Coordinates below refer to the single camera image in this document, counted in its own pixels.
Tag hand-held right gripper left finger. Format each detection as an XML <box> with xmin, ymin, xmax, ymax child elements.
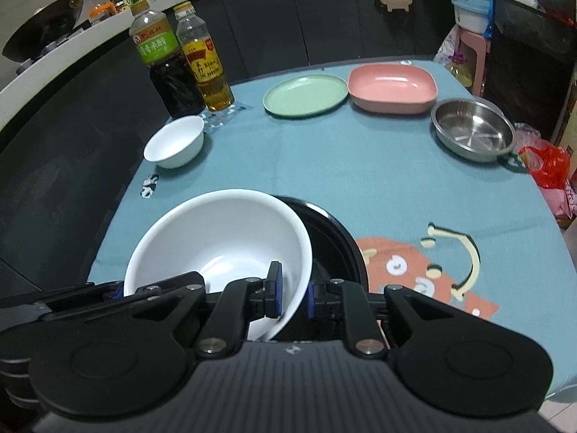
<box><xmin>135</xmin><ymin>262</ymin><xmax>284</xmax><ymax>358</ymax></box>

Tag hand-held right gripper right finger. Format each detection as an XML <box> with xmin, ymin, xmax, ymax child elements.
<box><xmin>307</xmin><ymin>280</ymin><xmax>456</xmax><ymax>357</ymax></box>

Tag black bowl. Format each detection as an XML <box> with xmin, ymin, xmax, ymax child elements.
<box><xmin>266</xmin><ymin>195</ymin><xmax>368</xmax><ymax>341</ymax></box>

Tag large white bowl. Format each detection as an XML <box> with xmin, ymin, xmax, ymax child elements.
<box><xmin>123</xmin><ymin>189</ymin><xmax>313</xmax><ymax>341</ymax></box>

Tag small white bowl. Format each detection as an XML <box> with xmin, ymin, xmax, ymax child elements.
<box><xmin>143</xmin><ymin>115</ymin><xmax>206</xmax><ymax>170</ymax></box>

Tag green round plate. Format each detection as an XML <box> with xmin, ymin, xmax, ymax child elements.
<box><xmin>263</xmin><ymin>73</ymin><xmax>350</xmax><ymax>119</ymax></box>

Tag pink square plate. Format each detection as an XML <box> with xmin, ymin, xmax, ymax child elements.
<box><xmin>347</xmin><ymin>64</ymin><xmax>439</xmax><ymax>115</ymax></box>

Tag stainless steel bowl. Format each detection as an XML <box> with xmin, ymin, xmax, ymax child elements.
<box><xmin>430</xmin><ymin>98</ymin><xmax>517</xmax><ymax>163</ymax></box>

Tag blue printed tablecloth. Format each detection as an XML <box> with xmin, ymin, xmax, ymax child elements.
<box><xmin>85</xmin><ymin>58</ymin><xmax>577</xmax><ymax>400</ymax></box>

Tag black kitchen cabinets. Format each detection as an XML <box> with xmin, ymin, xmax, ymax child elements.
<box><xmin>0</xmin><ymin>0</ymin><xmax>452</xmax><ymax>298</ymax></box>

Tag dark vinegar bottle green label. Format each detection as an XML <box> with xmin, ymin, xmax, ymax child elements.
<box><xmin>129</xmin><ymin>1</ymin><xmax>206</xmax><ymax>119</ymax></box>

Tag cooking oil bottle yellow label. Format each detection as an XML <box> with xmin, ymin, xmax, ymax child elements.
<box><xmin>173</xmin><ymin>3</ymin><xmax>236</xmax><ymax>113</ymax></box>

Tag white kitchen countertop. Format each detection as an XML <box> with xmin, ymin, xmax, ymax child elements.
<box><xmin>0</xmin><ymin>0</ymin><xmax>492</xmax><ymax>113</ymax></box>

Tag pink plastic bag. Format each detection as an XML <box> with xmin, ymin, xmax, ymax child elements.
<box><xmin>541</xmin><ymin>180</ymin><xmax>577</xmax><ymax>231</ymax></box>

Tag red plastic bag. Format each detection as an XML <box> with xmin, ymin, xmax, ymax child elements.
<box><xmin>518</xmin><ymin>140</ymin><xmax>572</xmax><ymax>189</ymax></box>

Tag yellow oil bottle purple cap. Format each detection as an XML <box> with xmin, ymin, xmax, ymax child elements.
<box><xmin>446</xmin><ymin>52</ymin><xmax>474</xmax><ymax>88</ymax></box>

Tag floral cloth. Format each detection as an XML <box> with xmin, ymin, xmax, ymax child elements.
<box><xmin>433</xmin><ymin>31</ymin><xmax>461</xmax><ymax>70</ymax></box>

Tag pink plastic stool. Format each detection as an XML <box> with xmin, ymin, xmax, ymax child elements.
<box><xmin>453</xmin><ymin>25</ymin><xmax>490</xmax><ymax>95</ymax></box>

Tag white container with blue lid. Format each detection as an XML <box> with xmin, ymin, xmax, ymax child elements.
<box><xmin>452</xmin><ymin>0</ymin><xmax>494</xmax><ymax>34</ymax></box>

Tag blue hanging tool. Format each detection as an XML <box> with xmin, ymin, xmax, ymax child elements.
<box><xmin>484</xmin><ymin>0</ymin><xmax>503</xmax><ymax>39</ymax></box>

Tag black wok with wooden handle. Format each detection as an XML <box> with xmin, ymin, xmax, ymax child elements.
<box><xmin>2</xmin><ymin>0</ymin><xmax>118</xmax><ymax>63</ymax></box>

